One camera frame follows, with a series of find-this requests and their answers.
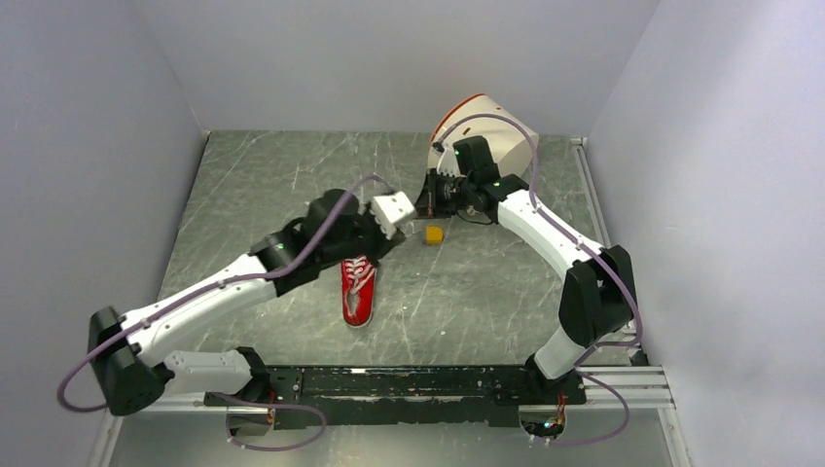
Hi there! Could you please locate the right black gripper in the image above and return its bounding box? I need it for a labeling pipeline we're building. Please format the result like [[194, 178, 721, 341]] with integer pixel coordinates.
[[408, 167, 475, 220]]

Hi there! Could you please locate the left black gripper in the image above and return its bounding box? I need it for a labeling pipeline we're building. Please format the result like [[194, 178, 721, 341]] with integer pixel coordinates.
[[320, 198, 405, 268]]

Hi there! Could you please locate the red canvas sneaker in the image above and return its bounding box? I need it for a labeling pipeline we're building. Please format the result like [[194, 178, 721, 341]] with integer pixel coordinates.
[[340, 254, 379, 329]]

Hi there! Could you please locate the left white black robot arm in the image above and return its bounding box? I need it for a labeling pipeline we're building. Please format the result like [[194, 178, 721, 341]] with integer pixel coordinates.
[[88, 189, 415, 416]]

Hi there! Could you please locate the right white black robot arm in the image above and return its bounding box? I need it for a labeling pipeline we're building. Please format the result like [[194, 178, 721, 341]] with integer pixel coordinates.
[[415, 135, 638, 403]]

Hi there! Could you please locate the small yellow cube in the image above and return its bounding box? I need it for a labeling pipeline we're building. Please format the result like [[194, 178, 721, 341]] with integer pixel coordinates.
[[423, 225, 445, 245]]

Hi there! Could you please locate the white cylindrical container orange rim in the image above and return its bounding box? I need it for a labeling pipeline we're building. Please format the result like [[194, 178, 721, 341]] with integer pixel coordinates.
[[426, 93, 539, 176]]

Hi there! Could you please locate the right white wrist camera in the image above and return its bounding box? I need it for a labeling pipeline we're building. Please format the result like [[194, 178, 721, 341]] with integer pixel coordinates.
[[436, 145, 456, 176]]

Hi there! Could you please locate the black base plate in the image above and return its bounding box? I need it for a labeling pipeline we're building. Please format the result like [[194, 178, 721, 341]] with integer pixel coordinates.
[[233, 365, 587, 429]]

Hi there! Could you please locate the aluminium frame rail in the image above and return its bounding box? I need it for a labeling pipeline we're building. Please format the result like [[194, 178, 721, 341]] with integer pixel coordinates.
[[114, 131, 686, 466]]

